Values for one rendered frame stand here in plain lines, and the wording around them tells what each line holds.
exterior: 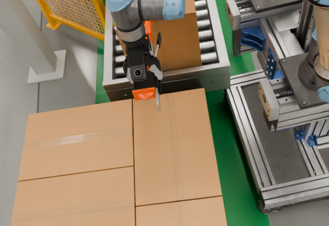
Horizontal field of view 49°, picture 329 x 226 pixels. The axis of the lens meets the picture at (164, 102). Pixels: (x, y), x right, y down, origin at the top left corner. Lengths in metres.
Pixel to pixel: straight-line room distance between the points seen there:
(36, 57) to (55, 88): 0.27
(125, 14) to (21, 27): 1.83
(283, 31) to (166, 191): 0.88
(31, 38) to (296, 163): 1.95
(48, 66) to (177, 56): 1.33
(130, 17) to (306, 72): 0.67
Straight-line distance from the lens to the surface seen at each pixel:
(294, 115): 1.45
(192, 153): 1.76
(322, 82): 1.13
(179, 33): 1.82
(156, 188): 1.71
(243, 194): 2.25
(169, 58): 1.95
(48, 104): 2.88
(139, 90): 1.14
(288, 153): 2.14
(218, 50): 2.04
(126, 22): 0.95
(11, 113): 2.99
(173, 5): 0.90
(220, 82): 2.05
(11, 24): 2.71
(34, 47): 2.84
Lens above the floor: 2.13
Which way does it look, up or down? 56 degrees down
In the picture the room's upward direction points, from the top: 16 degrees counter-clockwise
